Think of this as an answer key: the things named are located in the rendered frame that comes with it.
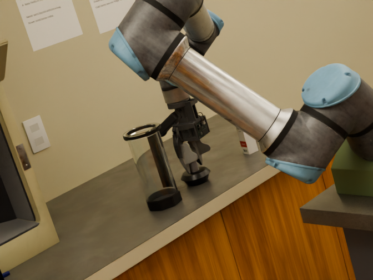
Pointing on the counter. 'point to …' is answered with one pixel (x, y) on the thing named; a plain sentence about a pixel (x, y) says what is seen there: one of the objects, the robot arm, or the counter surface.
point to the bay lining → (11, 187)
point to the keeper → (23, 156)
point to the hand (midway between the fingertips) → (192, 165)
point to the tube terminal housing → (34, 236)
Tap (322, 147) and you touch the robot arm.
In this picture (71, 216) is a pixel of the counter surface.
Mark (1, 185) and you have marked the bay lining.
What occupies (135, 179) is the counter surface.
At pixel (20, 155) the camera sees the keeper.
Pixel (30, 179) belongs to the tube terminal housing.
